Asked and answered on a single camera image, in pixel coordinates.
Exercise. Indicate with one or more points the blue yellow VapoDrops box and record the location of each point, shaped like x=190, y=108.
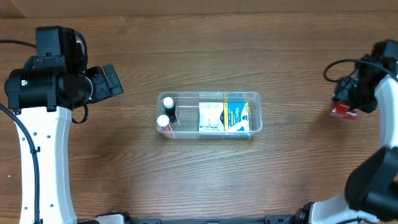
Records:
x=236, y=117

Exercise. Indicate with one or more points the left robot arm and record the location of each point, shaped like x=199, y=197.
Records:
x=41, y=98

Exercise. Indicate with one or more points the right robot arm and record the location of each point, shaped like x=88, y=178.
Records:
x=368, y=85

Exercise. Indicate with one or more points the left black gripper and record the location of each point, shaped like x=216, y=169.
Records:
x=98, y=93

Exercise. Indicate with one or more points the red white box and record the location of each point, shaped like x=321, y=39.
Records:
x=342, y=110

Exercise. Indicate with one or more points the clear plastic container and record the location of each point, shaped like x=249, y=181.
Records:
x=187, y=125

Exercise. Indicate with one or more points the black bottle white cap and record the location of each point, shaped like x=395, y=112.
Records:
x=170, y=109

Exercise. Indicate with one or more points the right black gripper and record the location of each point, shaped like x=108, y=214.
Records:
x=344, y=92

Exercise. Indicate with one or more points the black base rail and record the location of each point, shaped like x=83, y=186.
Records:
x=124, y=217

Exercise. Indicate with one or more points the orange tube white cap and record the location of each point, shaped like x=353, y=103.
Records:
x=163, y=123

